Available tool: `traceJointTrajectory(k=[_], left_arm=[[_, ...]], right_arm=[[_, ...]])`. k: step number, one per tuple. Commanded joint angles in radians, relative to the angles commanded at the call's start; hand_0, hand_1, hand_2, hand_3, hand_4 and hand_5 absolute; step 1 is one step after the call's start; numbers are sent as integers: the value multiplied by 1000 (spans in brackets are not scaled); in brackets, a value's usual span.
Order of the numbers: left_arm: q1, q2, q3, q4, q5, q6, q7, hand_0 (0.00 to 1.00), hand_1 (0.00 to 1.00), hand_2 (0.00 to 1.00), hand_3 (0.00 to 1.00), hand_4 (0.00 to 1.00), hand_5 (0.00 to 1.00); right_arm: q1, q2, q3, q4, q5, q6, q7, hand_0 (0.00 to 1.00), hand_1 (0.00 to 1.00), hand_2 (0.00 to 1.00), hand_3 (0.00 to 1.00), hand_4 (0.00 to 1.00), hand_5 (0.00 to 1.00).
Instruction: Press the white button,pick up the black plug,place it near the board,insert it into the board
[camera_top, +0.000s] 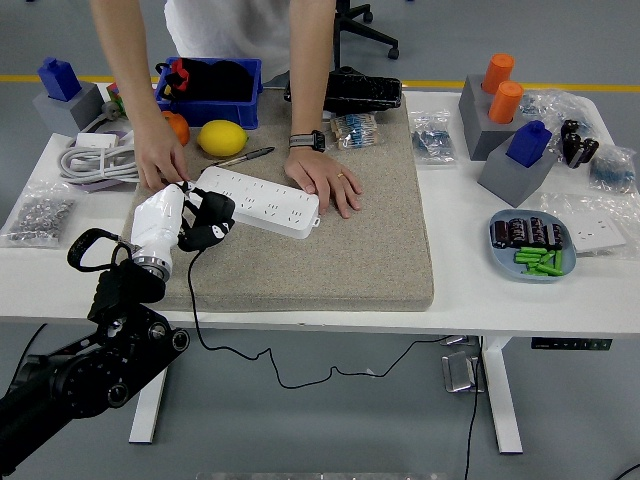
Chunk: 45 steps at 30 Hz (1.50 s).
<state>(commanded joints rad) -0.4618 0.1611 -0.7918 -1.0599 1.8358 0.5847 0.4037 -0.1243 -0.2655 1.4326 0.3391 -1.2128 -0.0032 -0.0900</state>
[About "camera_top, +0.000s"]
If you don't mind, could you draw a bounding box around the black plug adapter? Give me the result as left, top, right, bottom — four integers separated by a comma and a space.
192, 191, 236, 236

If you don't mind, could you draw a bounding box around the blue plastic bin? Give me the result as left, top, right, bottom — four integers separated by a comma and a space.
152, 55, 264, 130

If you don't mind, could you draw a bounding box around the crumpled clear plastic bag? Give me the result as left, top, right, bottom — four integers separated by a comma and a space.
517, 88, 601, 136

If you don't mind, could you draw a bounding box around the black capacitor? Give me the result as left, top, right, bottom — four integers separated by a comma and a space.
491, 219, 511, 250
544, 222, 566, 250
507, 217, 531, 247
527, 215, 549, 246

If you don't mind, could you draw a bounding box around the clear bag of blue resistors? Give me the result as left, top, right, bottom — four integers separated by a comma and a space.
587, 144, 639, 194

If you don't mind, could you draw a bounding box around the small white box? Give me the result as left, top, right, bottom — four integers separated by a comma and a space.
74, 130, 121, 151

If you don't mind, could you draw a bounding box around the black wrist watch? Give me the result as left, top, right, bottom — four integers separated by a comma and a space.
288, 129, 327, 153

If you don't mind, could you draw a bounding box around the black cloth bag red string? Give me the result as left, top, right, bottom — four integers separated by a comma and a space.
155, 57, 254, 101

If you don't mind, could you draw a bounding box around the white wall socket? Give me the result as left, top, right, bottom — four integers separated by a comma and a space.
567, 212, 629, 254

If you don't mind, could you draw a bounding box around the black silver pen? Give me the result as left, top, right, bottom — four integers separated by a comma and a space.
201, 145, 276, 173

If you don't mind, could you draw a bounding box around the purple round disc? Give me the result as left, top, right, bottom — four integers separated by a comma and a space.
67, 128, 139, 194

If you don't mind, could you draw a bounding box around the orange mandarin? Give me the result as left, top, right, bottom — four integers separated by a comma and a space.
160, 110, 192, 147

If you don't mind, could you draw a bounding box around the silver metal pedal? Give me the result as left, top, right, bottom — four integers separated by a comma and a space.
440, 350, 485, 395

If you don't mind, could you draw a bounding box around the white power strip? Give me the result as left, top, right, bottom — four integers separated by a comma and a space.
194, 166, 322, 240

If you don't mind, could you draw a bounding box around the person's torso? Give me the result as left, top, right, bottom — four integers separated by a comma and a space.
163, 0, 297, 86

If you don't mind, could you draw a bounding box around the person's right hand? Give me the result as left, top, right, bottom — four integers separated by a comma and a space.
133, 127, 191, 192

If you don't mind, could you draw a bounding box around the grey-brown mat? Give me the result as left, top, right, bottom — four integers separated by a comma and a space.
107, 87, 435, 314

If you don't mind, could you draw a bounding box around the blue bottle-shaped block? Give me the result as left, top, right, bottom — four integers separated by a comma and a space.
505, 119, 554, 169
37, 56, 83, 103

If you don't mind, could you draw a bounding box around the black table control panel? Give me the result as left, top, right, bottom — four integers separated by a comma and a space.
530, 337, 614, 352

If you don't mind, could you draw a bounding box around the black office chair base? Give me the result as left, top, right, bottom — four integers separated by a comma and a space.
332, 0, 401, 71

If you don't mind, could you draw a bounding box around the clear bag of blue parts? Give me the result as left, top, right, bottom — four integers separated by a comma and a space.
408, 109, 457, 166

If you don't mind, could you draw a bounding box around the white table leg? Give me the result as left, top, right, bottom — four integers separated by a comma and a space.
480, 335, 524, 455
128, 327, 177, 445

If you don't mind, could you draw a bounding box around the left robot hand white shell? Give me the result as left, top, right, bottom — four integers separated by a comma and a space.
130, 180, 237, 261

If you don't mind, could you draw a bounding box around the clear bag around socket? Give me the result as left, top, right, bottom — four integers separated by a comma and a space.
539, 192, 640, 261

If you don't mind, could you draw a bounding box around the orange cylinder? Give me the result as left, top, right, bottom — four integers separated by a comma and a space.
480, 53, 516, 95
487, 80, 525, 125

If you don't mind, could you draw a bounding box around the black floor cable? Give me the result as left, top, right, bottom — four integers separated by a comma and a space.
462, 339, 489, 480

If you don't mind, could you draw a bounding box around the black glossy plastic tray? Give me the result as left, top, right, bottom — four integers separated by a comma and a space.
283, 70, 404, 114

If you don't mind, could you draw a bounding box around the black plug cord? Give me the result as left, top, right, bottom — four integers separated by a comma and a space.
187, 248, 454, 390

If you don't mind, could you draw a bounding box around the blue-grey plate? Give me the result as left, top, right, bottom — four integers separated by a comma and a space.
488, 208, 579, 284

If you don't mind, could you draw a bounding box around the yellow lemon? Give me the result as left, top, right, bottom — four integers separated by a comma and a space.
195, 118, 250, 157

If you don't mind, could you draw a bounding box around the clear bag of metal nuts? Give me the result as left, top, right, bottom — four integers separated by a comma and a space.
0, 180, 79, 250

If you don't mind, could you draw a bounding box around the large grey holder block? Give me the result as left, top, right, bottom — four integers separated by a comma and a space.
458, 74, 531, 162

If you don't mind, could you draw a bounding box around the white coiled power cable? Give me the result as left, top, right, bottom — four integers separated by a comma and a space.
59, 99, 144, 184

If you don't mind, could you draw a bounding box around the person's left hand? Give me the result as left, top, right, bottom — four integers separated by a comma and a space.
283, 147, 364, 219

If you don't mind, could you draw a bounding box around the clear bag of black capacitors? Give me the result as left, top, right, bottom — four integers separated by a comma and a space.
552, 117, 601, 171

